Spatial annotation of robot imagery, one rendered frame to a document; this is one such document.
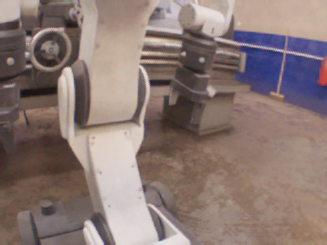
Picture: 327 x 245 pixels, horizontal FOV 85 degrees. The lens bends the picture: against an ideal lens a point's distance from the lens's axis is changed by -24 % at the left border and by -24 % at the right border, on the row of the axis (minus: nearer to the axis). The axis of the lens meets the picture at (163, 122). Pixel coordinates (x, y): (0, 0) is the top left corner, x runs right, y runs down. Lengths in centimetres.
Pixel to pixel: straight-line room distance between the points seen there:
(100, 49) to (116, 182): 28
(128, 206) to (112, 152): 13
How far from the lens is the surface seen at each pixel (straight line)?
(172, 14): 177
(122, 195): 50
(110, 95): 44
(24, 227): 76
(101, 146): 49
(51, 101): 117
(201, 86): 56
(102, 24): 41
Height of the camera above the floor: 72
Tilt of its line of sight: 19 degrees down
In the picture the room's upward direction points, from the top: 5 degrees clockwise
